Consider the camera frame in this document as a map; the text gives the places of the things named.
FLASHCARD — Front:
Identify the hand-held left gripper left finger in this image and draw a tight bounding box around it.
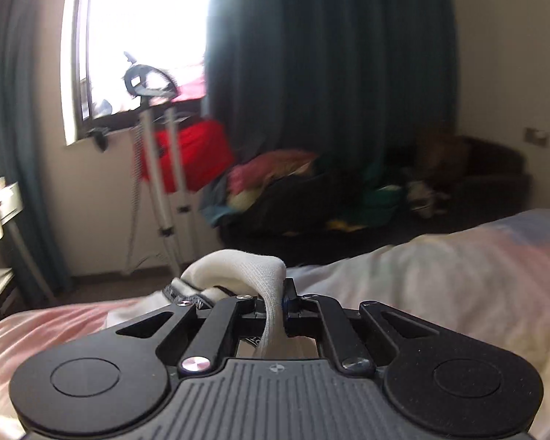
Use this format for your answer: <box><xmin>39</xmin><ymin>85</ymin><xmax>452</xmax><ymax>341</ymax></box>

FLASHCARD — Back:
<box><xmin>114</xmin><ymin>294</ymin><xmax>270</xmax><ymax>377</ymax></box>

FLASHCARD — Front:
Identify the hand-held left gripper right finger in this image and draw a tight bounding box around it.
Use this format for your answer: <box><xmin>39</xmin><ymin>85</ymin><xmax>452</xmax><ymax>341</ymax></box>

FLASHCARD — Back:
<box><xmin>281</xmin><ymin>279</ymin><xmax>460</xmax><ymax>373</ymax></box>

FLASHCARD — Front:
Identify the white knit garment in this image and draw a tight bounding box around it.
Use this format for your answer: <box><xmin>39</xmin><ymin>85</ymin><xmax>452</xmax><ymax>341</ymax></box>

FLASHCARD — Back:
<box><xmin>105</xmin><ymin>250</ymin><xmax>320</xmax><ymax>361</ymax></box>

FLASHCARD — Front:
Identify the pile of colourful clothes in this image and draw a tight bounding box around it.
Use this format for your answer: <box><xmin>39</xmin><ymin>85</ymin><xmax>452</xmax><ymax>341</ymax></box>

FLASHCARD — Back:
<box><xmin>199</xmin><ymin>148</ymin><xmax>411</xmax><ymax>234</ymax></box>

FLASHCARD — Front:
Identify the bed with pink white sheet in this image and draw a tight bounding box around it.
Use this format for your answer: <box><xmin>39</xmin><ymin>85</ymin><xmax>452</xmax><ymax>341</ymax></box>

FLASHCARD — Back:
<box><xmin>0</xmin><ymin>208</ymin><xmax>550</xmax><ymax>440</ymax></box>

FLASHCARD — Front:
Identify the red suitcase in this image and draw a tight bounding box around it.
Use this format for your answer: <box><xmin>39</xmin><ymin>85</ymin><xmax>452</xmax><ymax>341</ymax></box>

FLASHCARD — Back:
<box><xmin>139</xmin><ymin>118</ymin><xmax>235</xmax><ymax>194</ymax></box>

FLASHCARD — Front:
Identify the white crumpled cloth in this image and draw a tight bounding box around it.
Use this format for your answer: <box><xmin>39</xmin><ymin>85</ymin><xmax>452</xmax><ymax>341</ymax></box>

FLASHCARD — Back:
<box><xmin>405</xmin><ymin>180</ymin><xmax>451</xmax><ymax>219</ymax></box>

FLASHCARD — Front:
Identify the brown cushion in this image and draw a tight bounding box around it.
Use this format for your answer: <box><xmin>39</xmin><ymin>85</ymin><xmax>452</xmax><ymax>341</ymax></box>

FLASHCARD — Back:
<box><xmin>414</xmin><ymin>127</ymin><xmax>474</xmax><ymax>180</ymax></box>

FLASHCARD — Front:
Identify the small black clamp device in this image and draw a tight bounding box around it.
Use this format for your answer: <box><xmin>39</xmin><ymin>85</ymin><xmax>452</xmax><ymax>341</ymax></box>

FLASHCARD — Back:
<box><xmin>86</xmin><ymin>125</ymin><xmax>111</xmax><ymax>153</ymax></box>

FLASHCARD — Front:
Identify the dark sofa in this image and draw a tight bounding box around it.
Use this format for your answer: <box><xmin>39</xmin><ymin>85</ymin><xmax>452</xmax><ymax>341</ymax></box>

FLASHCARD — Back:
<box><xmin>217</xmin><ymin>135</ymin><xmax>533</xmax><ymax>267</ymax></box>

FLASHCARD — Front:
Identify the dark teal curtain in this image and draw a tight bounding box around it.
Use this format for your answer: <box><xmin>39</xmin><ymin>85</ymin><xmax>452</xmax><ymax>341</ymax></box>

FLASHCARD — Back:
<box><xmin>0</xmin><ymin>0</ymin><xmax>75</xmax><ymax>295</ymax></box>
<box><xmin>204</xmin><ymin>0</ymin><xmax>462</xmax><ymax>239</ymax></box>

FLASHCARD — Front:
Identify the white folding chair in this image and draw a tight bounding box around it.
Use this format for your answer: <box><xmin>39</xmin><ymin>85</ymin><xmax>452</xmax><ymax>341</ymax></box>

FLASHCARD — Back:
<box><xmin>0</xmin><ymin>160</ymin><xmax>56</xmax><ymax>315</ymax></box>

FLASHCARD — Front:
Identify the window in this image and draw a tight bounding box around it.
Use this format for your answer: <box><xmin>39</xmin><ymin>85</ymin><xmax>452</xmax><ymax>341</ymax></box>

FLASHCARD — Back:
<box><xmin>61</xmin><ymin>0</ymin><xmax>212</xmax><ymax>147</ymax></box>

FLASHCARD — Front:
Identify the white tripod with ring mount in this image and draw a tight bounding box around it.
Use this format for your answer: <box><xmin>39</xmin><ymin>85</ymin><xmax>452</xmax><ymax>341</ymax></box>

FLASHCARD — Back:
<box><xmin>118</xmin><ymin>50</ymin><xmax>199</xmax><ymax>276</ymax></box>

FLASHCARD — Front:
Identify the wall socket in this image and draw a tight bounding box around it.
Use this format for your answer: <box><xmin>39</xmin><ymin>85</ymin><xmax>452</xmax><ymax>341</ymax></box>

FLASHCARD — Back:
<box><xmin>524</xmin><ymin>127</ymin><xmax>550</xmax><ymax>148</ymax></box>

